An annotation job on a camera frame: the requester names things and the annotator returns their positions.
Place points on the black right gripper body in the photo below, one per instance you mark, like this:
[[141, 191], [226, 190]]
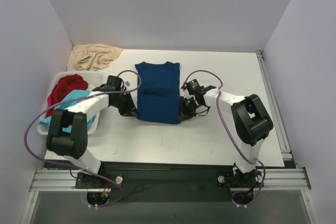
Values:
[[185, 109]]

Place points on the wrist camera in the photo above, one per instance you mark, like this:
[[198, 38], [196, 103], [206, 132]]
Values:
[[113, 86], [194, 88]]

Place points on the navy blue mickey t-shirt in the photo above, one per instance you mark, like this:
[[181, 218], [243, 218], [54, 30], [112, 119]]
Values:
[[158, 97]]

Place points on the aluminium frame rail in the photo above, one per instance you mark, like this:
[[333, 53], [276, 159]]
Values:
[[61, 180]]

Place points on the beige t-shirt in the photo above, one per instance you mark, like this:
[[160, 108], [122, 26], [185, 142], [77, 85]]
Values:
[[92, 57]]

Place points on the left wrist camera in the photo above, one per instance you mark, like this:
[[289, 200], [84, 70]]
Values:
[[113, 86]]

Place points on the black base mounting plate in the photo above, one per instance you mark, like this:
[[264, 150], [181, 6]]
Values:
[[242, 188]]

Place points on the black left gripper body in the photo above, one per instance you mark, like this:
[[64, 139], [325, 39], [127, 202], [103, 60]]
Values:
[[127, 106]]

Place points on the right side aluminium rail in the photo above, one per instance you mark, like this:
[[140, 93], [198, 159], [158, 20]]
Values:
[[278, 123]]

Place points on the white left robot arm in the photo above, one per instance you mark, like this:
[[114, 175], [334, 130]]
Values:
[[68, 129]]

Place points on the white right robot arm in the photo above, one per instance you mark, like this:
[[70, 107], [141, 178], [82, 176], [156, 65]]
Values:
[[251, 120]]

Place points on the white plastic laundry basket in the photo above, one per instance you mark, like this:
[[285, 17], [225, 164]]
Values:
[[93, 78]]

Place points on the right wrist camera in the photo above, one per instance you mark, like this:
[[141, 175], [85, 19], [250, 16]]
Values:
[[194, 88]]

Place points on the red t-shirt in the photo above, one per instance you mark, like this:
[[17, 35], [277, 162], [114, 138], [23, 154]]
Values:
[[64, 86]]

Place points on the turquoise t-shirt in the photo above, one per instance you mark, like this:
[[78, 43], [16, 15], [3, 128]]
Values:
[[68, 101]]

